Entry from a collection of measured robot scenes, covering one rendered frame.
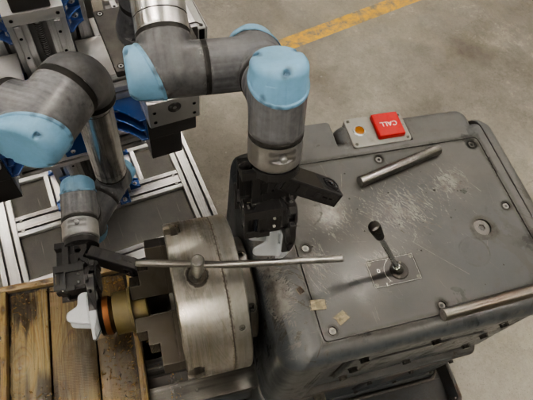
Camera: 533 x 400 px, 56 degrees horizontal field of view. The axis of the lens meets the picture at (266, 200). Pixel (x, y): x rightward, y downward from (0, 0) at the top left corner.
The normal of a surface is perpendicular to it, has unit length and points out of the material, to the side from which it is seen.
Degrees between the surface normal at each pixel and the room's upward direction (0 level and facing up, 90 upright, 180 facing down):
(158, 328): 10
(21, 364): 0
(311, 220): 0
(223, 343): 54
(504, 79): 0
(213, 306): 27
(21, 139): 90
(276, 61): 18
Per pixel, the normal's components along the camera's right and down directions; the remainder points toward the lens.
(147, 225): 0.11, -0.50
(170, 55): 0.18, -0.13
